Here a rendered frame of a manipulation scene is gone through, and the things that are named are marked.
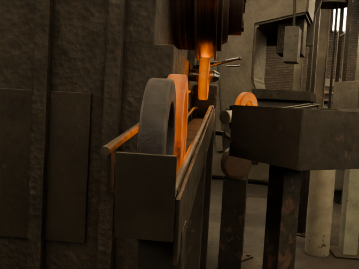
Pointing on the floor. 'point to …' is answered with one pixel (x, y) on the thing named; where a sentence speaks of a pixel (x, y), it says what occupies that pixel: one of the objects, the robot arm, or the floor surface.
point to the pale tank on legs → (333, 44)
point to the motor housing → (232, 210)
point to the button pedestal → (349, 218)
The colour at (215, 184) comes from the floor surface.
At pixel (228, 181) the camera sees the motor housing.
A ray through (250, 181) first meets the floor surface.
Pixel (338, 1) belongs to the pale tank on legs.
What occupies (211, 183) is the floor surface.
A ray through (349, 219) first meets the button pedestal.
